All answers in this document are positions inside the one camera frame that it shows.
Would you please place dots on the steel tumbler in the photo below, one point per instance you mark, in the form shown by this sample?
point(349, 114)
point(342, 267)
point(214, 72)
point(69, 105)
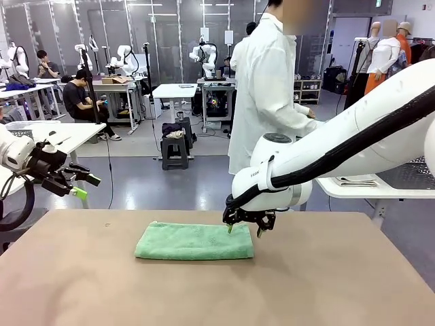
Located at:
point(180, 115)

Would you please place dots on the black light stand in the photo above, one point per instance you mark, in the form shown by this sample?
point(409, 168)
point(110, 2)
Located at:
point(147, 68)

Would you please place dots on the wooden shelf unit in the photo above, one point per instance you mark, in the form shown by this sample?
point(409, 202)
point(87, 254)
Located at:
point(307, 91)

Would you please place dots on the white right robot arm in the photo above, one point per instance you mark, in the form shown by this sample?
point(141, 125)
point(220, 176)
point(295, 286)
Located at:
point(357, 129)

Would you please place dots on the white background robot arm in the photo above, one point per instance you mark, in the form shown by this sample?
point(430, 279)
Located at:
point(208, 59)
point(20, 57)
point(124, 56)
point(85, 62)

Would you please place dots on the cardboard box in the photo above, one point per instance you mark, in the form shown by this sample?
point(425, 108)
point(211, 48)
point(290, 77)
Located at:
point(113, 81)

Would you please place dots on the grey step stool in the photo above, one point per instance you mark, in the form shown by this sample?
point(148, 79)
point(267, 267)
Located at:
point(175, 141)

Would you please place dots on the man in black t-shirt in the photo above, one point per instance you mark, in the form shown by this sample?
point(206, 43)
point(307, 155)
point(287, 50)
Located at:
point(76, 98)

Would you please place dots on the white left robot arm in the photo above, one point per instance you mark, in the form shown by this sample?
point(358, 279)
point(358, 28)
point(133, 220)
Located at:
point(13, 149)

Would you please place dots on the white sign board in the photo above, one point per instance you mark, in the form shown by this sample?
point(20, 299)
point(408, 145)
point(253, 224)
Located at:
point(204, 35)
point(229, 37)

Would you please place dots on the pile of dark clothes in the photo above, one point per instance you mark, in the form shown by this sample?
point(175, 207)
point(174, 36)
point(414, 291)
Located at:
point(171, 129)

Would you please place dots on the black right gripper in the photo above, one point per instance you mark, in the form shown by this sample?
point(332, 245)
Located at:
point(249, 215)

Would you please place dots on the white computer tower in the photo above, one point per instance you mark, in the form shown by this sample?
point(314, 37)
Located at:
point(155, 108)

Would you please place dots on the green towel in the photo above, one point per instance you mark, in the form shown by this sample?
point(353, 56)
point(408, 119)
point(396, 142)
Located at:
point(193, 242)

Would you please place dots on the person in white shirt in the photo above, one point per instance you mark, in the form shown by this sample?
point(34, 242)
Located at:
point(261, 85)

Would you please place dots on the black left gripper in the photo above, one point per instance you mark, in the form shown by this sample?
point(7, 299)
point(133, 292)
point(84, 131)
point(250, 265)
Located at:
point(47, 166)

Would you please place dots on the grey jacket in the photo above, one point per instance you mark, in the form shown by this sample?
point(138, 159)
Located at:
point(22, 81)

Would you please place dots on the man in grey t-shirt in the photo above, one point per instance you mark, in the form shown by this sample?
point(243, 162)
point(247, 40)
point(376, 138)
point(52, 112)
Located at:
point(51, 69)

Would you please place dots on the mannequin with beige hat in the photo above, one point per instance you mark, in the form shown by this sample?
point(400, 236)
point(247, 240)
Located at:
point(404, 44)

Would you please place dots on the translucent plastic bin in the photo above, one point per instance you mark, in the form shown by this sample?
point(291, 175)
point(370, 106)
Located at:
point(17, 125)

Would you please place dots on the person's left forearm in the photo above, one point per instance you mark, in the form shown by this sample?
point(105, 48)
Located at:
point(299, 109)

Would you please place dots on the dark workbench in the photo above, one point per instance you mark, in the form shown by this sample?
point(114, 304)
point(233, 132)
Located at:
point(217, 85)

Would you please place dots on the clothes rack with dark clothes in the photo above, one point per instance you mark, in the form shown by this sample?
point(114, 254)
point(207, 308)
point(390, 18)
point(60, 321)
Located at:
point(421, 51)

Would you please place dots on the person's right forearm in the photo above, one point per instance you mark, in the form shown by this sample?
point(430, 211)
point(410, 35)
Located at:
point(307, 125)

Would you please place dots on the folded white cloth stack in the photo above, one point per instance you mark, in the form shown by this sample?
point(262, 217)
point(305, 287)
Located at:
point(355, 181)

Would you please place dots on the black tripod with white box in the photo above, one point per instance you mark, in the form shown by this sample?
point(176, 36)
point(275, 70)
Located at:
point(351, 91)

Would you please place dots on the person's left hand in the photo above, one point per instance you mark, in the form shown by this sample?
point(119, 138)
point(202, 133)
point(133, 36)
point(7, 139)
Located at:
point(310, 112)

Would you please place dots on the mannequin with orange trousers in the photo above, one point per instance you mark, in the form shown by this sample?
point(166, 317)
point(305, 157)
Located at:
point(374, 81)

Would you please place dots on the blue cloth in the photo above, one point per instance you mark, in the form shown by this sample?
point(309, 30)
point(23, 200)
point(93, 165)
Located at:
point(17, 87)

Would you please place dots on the black luggage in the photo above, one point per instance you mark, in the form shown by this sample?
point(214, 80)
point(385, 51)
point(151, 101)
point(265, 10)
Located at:
point(334, 79)

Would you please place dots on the grey robot workbench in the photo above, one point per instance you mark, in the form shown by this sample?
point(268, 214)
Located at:
point(112, 87)

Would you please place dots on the white desk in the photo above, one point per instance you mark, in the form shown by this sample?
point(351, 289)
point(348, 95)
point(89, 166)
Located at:
point(173, 91)
point(34, 89)

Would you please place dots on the black stool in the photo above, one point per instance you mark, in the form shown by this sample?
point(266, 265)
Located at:
point(187, 127)

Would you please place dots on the grey plastic stool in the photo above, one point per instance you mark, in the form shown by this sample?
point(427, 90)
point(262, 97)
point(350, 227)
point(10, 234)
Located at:
point(38, 215)

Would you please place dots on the mannequin with white blouse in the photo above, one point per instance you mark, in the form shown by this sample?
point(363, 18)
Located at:
point(384, 54)

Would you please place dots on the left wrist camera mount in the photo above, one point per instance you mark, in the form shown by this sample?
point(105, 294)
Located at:
point(50, 146)

